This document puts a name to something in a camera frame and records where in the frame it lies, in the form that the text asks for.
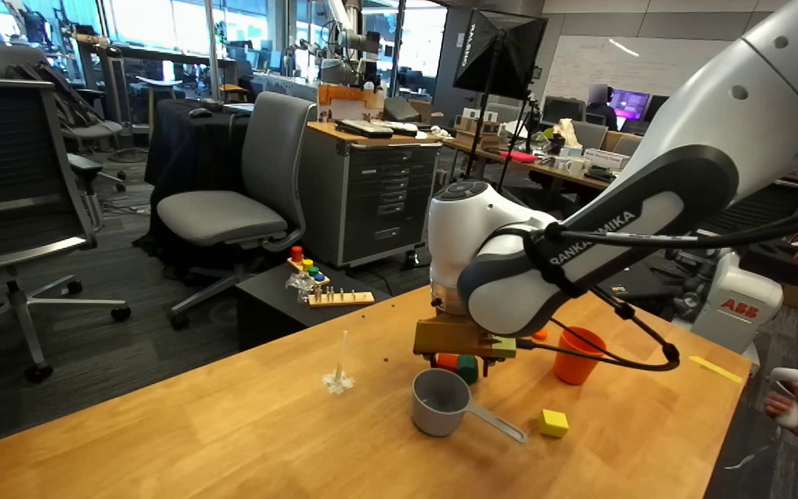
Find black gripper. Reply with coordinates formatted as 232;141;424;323
412;316;514;362

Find red cube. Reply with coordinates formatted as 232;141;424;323
434;353;460;373

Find yellow cube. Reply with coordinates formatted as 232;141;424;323
536;407;567;438

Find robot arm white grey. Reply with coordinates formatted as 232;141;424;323
416;0;798;356

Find grey measuring cup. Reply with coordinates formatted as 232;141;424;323
409;369;525;444

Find orange plastic cup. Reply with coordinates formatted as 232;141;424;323
553;327;604;387

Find wooden peg board toy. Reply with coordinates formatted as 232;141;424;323
308;291;377;308

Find colourful stacking toy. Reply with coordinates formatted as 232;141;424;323
289;244;330;294

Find grey drawer cabinet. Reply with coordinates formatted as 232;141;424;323
298;122;441;269

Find black low side table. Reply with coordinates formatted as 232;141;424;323
232;261;401;353

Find grey office chair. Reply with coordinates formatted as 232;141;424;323
154;91;312;330

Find black studio light softbox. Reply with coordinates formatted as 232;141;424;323
455;12;546;101

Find black mesh office chair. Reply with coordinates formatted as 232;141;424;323
0;79;129;383

